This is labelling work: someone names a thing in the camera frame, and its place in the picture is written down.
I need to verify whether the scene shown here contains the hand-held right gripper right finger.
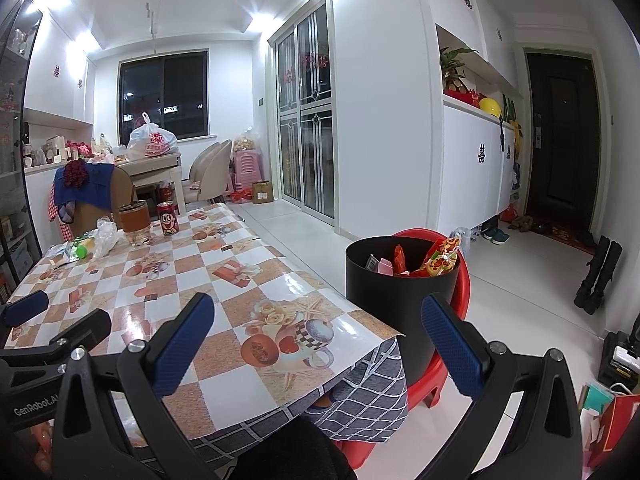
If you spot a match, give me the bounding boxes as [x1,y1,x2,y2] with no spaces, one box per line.
[421,294,583,480]

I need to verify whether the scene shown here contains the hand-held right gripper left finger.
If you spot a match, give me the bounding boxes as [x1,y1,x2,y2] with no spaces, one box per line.
[52,291,241,480]

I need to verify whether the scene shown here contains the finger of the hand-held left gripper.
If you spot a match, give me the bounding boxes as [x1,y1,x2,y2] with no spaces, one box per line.
[0,308,112,361]
[0,290,50,327]

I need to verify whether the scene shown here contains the black trash bin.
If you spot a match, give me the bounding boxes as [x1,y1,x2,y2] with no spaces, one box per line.
[345,234,461,386]

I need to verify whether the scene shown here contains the cartoon snack packet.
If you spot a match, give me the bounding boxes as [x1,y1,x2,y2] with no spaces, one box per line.
[419,236,461,277]

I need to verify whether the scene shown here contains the red snack wrapper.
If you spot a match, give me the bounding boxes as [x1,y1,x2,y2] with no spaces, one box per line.
[392,244,412,276]

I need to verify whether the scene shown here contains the red plastic stool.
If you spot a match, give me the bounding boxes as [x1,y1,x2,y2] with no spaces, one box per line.
[330,228,472,467]

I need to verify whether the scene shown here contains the white green packet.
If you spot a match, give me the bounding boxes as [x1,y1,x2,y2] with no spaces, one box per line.
[50,236,96,267]

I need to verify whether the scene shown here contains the red checkered cloth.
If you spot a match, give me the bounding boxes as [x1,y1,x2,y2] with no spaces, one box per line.
[48,180,73,241]

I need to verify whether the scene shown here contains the grey grid cloth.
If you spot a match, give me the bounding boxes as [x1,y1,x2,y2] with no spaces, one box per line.
[190,332,410,461]

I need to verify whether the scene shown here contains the clear plastic bag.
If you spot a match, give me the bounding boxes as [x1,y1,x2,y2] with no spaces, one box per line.
[92,217,121,260]

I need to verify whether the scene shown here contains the small white plastic bag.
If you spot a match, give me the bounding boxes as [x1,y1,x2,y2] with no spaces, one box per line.
[451,226,473,257]

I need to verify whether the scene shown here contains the blue sneakers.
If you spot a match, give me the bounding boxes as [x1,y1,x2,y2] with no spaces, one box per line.
[481,225,511,246]

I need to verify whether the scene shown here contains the red cartoon can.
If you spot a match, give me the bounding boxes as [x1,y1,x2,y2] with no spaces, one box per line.
[157,201,180,237]

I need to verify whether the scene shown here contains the brown liquid jar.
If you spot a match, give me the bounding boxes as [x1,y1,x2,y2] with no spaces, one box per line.
[118,201,151,246]

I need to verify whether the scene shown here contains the dark red knitted cloth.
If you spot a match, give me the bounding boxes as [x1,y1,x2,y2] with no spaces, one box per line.
[62,159,90,190]

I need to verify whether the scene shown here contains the blue cloth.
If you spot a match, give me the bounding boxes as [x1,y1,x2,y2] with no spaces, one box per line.
[54,162,118,208]

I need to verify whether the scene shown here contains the brown chair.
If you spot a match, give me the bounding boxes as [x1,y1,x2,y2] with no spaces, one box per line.
[70,165,137,238]

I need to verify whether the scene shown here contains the glass display cabinet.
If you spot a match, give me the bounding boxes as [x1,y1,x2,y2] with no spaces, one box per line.
[0,0,46,301]

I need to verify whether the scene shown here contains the teal paper bag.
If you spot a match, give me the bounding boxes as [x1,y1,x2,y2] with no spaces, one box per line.
[580,382,616,417]

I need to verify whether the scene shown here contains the red doormat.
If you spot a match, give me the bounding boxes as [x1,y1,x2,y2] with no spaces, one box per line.
[532,220,598,256]

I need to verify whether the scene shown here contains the black clothing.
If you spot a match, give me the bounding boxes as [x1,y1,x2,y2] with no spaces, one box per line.
[235,415,358,480]

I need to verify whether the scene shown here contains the black yellow power box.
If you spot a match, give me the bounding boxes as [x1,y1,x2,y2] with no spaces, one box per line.
[597,330,640,391]

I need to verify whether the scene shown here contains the row of countertop ornaments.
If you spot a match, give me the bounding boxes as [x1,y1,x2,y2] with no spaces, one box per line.
[22,132,118,167]

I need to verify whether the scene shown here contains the beige upholstered chair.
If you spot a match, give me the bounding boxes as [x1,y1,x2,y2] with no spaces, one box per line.
[189,141,223,201]
[200,139,233,200]

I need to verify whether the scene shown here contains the beige dining table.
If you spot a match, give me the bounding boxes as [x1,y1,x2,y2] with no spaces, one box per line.
[114,152,187,216]

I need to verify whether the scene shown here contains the red gift bag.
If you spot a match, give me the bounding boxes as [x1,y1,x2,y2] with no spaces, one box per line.
[587,394,640,471]

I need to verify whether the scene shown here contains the white shoe cabinet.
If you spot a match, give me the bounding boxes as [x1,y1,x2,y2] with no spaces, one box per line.
[437,95,523,241]

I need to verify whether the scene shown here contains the pink stool stack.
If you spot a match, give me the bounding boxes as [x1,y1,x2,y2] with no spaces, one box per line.
[231,150,261,196]

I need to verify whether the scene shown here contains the white printed shopping bag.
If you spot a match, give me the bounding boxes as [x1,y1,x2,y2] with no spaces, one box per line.
[125,112,179,161]

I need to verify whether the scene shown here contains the clear snack bag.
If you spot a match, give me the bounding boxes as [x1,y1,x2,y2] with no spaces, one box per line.
[232,129,261,153]

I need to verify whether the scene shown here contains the dark entrance door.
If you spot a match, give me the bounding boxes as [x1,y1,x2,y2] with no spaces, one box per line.
[522,49,601,251]

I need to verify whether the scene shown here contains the sliding glass door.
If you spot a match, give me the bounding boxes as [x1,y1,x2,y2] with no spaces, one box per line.
[267,0,336,223]

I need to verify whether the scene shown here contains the dark window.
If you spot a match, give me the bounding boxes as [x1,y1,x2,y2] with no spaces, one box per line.
[117,50,209,146]

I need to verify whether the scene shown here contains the red shelf decoration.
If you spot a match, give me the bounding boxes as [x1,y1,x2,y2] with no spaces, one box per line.
[444,87,483,107]

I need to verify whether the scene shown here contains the potted plant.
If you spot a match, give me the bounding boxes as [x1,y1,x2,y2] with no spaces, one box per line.
[440,45,480,92]

